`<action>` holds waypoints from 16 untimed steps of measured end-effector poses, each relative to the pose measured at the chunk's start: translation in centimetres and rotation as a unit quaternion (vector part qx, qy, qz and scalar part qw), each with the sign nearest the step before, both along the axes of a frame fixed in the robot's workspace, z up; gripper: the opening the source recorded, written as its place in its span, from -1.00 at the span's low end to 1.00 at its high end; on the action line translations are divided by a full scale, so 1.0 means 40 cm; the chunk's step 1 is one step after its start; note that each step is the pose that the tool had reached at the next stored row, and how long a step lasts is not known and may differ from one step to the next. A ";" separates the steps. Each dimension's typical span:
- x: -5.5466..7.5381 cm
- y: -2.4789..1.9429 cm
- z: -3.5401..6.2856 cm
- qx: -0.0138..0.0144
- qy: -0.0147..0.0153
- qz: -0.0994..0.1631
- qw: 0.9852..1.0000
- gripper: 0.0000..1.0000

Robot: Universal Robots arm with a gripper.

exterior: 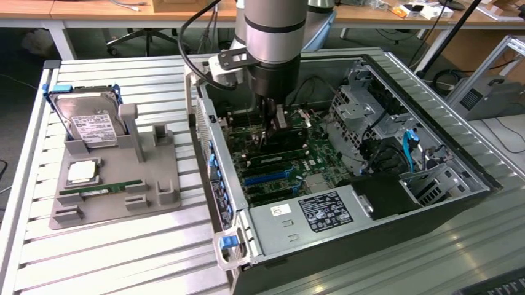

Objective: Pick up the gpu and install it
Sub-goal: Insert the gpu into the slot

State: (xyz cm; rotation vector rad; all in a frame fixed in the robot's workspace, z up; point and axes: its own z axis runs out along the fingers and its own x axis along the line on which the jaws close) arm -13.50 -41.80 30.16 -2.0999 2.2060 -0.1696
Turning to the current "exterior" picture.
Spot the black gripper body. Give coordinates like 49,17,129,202
248,58,300,105

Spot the graphics card with metal bracket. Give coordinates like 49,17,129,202
252,126,311,154

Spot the metal socket cover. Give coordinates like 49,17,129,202
285,107,315,132

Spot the black RAM stick with label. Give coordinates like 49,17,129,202
245,149,311,169

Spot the green motherboard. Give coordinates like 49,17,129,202
219,106,356,208

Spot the open black PC case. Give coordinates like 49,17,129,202
183,54,503,295

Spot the long black expansion slot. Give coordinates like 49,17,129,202
248,193,299,207
240,164,288,179
247,186,296,200

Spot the perforated metal drive cage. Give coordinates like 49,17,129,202
327,82,415,160

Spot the silver chipset heatsink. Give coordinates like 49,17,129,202
304,175,330,192

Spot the black office chair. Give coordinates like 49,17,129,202
105,27,193,57

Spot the grey parts rack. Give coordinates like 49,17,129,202
48,103,184,230

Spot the metal disk bay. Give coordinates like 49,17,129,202
399,162,466,207

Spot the hard disk in blue carrier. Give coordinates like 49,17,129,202
41,83,128,149

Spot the white box with orange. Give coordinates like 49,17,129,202
399,2,455,21

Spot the green RAM stick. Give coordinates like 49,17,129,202
58,179,148,197

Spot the black tripod pole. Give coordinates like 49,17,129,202
412,0,484,77

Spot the silver CPU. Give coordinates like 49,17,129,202
66,160,100,186

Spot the grey computer tower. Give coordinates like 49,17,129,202
446,76,525,121

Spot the black keyboard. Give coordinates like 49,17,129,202
458,270,525,295

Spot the black wire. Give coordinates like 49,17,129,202
299,76,343,104

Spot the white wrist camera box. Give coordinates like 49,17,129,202
207,47,260,90

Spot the black cable bundle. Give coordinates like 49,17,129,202
360,135,411,178

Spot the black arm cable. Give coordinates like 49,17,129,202
177,0,239,92

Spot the blue wire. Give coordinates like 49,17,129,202
403,128,419,175

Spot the white cable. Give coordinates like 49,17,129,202
110,0,148,12

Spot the aluminium profile frame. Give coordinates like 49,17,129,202
444,34,525,102

